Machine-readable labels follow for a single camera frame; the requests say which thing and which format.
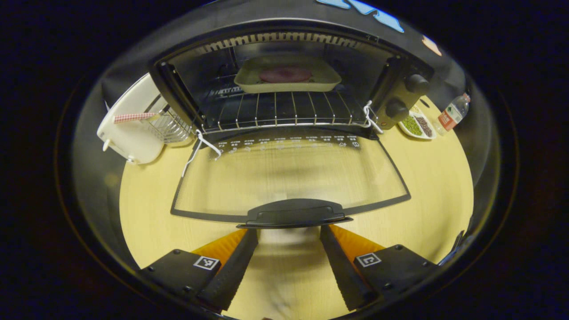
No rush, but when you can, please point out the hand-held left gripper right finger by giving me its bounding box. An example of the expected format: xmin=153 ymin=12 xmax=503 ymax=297
xmin=319 ymin=224 xmax=441 ymax=312

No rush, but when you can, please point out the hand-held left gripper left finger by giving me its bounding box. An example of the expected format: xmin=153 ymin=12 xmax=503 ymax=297
xmin=140 ymin=228 xmax=259 ymax=312

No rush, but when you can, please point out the black electric oven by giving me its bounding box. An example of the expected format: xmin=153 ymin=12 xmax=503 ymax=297
xmin=149 ymin=20 xmax=434 ymax=230

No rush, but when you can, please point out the cream square plate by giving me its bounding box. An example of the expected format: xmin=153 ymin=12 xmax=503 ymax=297
xmin=233 ymin=55 xmax=343 ymax=94

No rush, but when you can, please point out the pink round food slice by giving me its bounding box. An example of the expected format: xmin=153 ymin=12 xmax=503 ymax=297
xmin=259 ymin=66 xmax=313 ymax=84

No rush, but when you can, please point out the white divided bean tray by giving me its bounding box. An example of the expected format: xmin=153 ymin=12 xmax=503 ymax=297
xmin=398 ymin=107 xmax=437 ymax=140

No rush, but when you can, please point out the white toaster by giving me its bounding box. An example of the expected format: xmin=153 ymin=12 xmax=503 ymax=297
xmin=96 ymin=72 xmax=194 ymax=166

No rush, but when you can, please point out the clear red label water bottle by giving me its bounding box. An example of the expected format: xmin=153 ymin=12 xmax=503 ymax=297
xmin=433 ymin=92 xmax=471 ymax=136

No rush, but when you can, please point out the white cord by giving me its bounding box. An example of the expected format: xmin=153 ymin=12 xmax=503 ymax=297
xmin=362 ymin=100 xmax=384 ymax=135
xmin=181 ymin=128 xmax=223 ymax=178

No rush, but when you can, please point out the metal oven wire rack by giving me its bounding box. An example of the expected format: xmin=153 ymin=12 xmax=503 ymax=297
xmin=196 ymin=90 xmax=378 ymax=135

